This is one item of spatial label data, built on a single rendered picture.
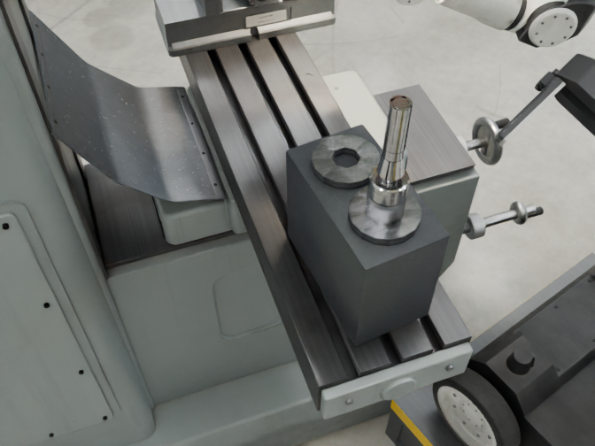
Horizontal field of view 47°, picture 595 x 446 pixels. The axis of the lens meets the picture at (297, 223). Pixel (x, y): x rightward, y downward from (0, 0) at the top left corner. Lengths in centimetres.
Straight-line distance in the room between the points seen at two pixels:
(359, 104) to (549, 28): 42
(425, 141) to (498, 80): 149
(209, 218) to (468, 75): 188
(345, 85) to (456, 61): 158
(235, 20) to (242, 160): 34
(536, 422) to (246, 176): 73
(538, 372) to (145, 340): 81
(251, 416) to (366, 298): 96
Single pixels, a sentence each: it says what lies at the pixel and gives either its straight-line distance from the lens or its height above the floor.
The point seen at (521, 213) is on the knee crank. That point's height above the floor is 58.
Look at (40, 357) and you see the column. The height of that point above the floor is 67.
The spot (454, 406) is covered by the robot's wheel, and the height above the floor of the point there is 47.
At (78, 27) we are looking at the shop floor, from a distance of 330.
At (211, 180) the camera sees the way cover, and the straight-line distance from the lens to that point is 125.
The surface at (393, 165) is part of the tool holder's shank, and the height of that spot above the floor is 128.
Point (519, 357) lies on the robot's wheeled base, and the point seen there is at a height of 65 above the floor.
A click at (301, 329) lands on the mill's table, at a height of 98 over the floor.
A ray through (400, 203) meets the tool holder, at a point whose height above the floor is 122.
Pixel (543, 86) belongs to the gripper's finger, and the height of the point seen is 149.
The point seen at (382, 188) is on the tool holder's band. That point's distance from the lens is 79.
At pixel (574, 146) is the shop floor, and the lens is 279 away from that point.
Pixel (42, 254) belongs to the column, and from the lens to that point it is 118.
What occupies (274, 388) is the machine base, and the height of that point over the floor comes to 20.
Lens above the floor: 184
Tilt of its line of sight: 51 degrees down
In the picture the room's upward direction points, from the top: straight up
